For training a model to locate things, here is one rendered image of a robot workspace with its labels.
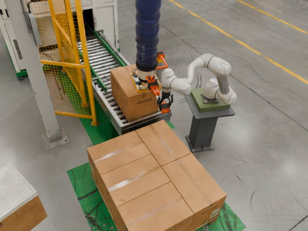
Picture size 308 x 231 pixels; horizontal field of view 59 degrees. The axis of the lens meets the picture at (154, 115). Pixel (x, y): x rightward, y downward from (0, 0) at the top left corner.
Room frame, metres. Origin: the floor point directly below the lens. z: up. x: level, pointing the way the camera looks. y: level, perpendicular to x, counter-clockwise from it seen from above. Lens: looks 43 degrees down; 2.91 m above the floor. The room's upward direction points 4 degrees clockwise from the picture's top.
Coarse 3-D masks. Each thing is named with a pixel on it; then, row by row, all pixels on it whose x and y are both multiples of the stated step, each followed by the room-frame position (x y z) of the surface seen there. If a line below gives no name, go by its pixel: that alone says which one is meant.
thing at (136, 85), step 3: (132, 75) 2.56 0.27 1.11; (135, 75) 2.53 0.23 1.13; (132, 78) 2.51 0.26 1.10; (132, 81) 2.46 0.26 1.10; (135, 84) 2.40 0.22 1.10; (138, 84) 2.38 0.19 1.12; (141, 84) 2.40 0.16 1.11; (135, 87) 2.35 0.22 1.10; (138, 87) 2.35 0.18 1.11; (138, 90) 2.30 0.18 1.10; (141, 90) 2.30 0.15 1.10; (144, 90) 2.31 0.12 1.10
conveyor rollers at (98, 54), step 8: (88, 40) 4.31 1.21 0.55; (96, 40) 4.37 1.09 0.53; (80, 48) 4.04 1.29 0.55; (88, 48) 4.10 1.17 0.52; (96, 48) 4.09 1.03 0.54; (104, 48) 4.08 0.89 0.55; (88, 56) 3.82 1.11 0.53; (96, 56) 3.81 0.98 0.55; (104, 56) 3.87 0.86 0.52; (96, 64) 3.61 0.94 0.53; (104, 64) 3.60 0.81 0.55; (112, 64) 3.66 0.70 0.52; (96, 72) 3.42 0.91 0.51; (104, 72) 3.40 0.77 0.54; (104, 80) 3.20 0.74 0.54; (104, 96) 2.83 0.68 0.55; (112, 96) 2.88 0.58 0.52; (112, 104) 2.69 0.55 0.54; (120, 112) 2.55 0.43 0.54
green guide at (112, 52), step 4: (96, 32) 4.45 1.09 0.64; (96, 36) 4.40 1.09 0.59; (100, 36) 4.30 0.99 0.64; (104, 36) 4.34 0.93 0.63; (100, 40) 4.24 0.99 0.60; (104, 44) 4.08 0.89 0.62; (108, 48) 3.95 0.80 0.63; (112, 52) 3.82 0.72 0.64; (112, 56) 3.82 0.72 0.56; (116, 56) 3.70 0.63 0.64; (116, 60) 3.69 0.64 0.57; (120, 60) 3.59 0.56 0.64; (120, 64) 3.57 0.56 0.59; (124, 64) 3.50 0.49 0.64
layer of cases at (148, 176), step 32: (160, 128) 2.30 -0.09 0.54; (96, 160) 1.77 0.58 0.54; (128, 160) 1.80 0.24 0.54; (160, 160) 1.82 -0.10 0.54; (192, 160) 1.85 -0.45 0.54; (128, 192) 1.41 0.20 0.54; (160, 192) 1.43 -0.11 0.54; (192, 192) 1.46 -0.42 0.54; (224, 192) 1.48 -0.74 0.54; (128, 224) 1.10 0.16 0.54; (160, 224) 1.12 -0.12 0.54; (192, 224) 1.25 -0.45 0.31
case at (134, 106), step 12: (120, 72) 2.83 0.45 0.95; (120, 84) 2.59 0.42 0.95; (132, 84) 2.60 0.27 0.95; (144, 84) 2.62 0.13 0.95; (120, 96) 2.59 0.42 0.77; (132, 96) 2.38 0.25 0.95; (144, 96) 2.45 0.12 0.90; (120, 108) 2.61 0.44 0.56; (132, 108) 2.38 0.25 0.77; (144, 108) 2.46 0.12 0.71; (156, 108) 2.54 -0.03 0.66; (132, 120) 2.38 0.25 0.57
